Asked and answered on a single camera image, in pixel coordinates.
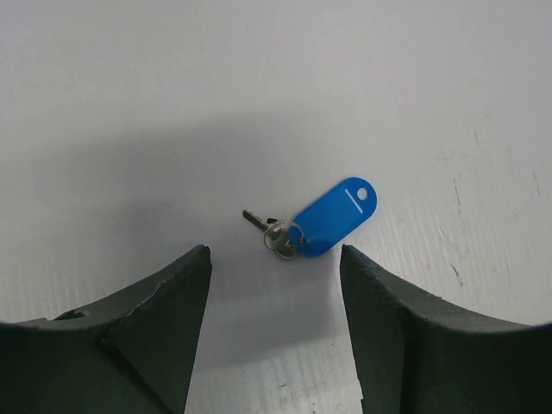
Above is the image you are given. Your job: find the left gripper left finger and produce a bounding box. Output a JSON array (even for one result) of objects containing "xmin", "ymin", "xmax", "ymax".
[{"xmin": 1, "ymin": 245, "xmax": 211, "ymax": 413}]

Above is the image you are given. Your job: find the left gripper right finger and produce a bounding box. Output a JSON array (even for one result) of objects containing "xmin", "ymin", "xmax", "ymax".
[{"xmin": 340, "ymin": 245, "xmax": 551, "ymax": 413}]

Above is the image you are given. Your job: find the blue key tag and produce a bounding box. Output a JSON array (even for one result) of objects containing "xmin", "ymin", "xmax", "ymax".
[{"xmin": 241, "ymin": 175, "xmax": 379, "ymax": 262}]

